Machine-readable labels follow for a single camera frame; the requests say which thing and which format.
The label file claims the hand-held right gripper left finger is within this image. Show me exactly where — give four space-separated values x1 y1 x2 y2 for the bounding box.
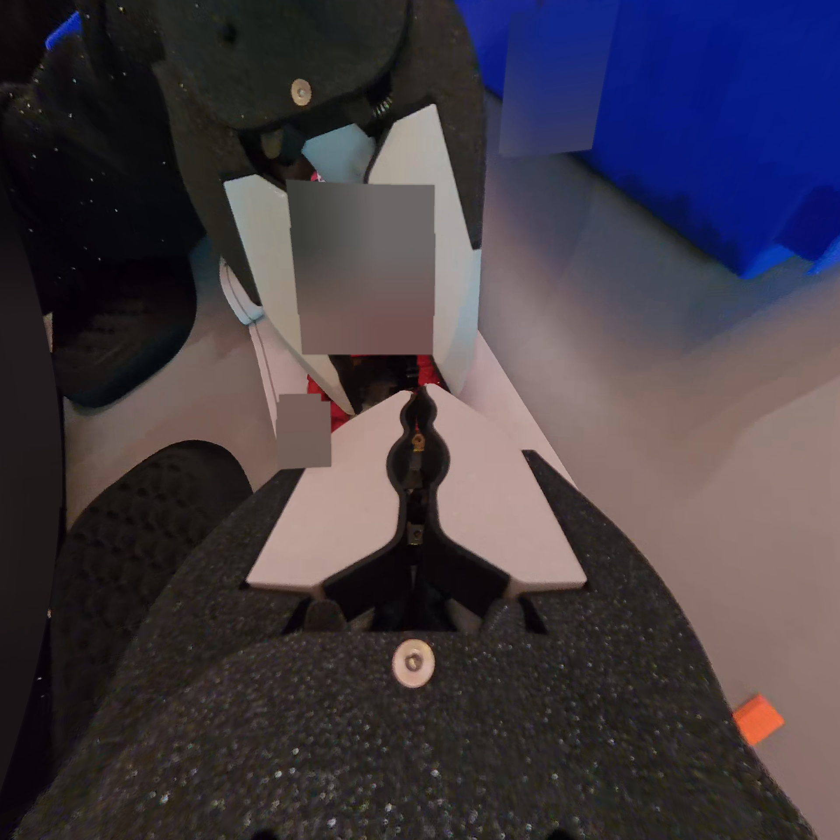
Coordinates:
245 389 424 598

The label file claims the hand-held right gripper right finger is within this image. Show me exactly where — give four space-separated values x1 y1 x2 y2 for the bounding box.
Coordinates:
418 386 590 594

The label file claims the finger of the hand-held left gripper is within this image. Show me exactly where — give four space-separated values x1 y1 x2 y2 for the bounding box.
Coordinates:
368 103 483 391
224 164 358 414

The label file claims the red and black lego car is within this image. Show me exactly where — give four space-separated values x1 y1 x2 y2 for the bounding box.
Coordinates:
309 352 437 431

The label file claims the lego instruction booklet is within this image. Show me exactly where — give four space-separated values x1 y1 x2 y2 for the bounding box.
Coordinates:
214 250 578 489

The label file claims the orange lego piece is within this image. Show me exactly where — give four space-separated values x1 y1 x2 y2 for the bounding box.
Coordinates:
731 695 787 748

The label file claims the black quilted chair seat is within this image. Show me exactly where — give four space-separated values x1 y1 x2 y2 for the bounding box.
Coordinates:
50 250 200 410
50 439 257 775

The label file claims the blue plastic bin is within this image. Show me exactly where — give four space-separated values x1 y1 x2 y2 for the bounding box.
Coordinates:
457 0 840 280

